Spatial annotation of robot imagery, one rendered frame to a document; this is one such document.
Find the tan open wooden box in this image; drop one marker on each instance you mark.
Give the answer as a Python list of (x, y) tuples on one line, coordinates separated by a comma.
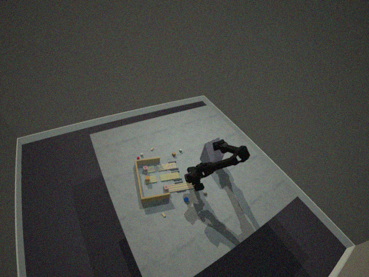
[(151, 179)]

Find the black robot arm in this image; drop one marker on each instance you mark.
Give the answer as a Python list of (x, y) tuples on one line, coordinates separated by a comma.
[(209, 168)]

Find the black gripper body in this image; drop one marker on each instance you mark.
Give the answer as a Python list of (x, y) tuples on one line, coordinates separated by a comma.
[(198, 186)]

